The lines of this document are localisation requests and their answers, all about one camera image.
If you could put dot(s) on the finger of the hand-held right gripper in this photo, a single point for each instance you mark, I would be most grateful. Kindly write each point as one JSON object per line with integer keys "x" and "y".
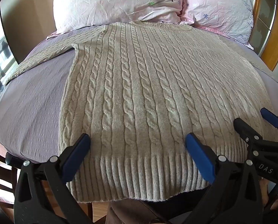
{"x": 242, "y": 127}
{"x": 269, "y": 119}

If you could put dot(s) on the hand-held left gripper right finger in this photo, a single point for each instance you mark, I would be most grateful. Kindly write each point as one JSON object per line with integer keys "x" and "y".
{"x": 199, "y": 155}

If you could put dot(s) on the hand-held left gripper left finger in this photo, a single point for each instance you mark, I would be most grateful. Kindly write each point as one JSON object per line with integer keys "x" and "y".
{"x": 76, "y": 155}

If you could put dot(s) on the lavender bed sheet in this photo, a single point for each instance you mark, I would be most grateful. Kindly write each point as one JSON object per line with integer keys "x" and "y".
{"x": 31, "y": 112}

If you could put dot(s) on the person's dark pants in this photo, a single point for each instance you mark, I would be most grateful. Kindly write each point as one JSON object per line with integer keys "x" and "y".
{"x": 129, "y": 214}

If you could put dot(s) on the pink floral pillow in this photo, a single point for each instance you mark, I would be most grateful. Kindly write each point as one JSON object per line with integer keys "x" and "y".
{"x": 218, "y": 7}
{"x": 111, "y": 2}

